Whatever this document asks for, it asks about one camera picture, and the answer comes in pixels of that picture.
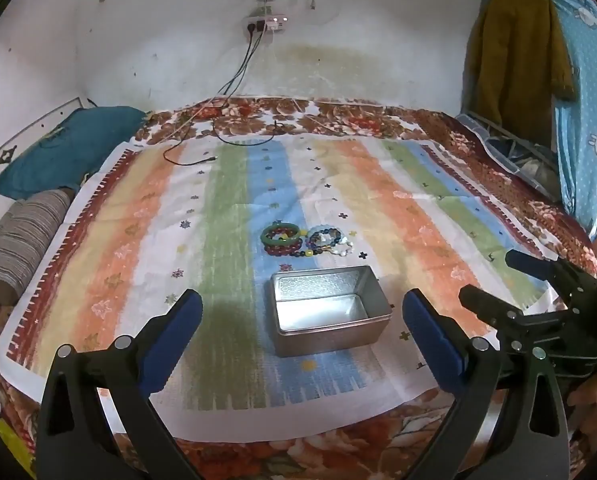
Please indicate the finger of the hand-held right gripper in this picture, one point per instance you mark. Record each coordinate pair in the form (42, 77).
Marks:
(533, 262)
(488, 305)

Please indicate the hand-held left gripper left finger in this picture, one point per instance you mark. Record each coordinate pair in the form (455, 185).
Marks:
(178, 330)

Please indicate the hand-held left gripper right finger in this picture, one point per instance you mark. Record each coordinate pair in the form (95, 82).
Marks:
(431, 342)

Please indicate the silver metal tin box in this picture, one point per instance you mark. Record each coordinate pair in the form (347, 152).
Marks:
(328, 312)

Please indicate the green jade bangle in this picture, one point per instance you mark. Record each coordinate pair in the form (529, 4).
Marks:
(266, 234)

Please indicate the person's right hand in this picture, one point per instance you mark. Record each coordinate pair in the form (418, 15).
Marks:
(595, 402)

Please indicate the striped pastel cloth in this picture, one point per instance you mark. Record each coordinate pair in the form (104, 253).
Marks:
(218, 220)

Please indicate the blue printed cloth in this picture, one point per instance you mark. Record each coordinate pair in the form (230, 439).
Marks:
(585, 100)

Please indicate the grey striped pillow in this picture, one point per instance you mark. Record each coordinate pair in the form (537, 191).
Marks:
(23, 240)

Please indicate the yellow sheet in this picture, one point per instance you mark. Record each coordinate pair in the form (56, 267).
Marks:
(13, 447)

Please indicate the mustard jacket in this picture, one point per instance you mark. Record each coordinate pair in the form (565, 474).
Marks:
(513, 60)

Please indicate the teal pillow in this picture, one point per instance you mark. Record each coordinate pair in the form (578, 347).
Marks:
(63, 150)

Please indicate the white power strip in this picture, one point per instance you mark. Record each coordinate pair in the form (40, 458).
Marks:
(266, 22)

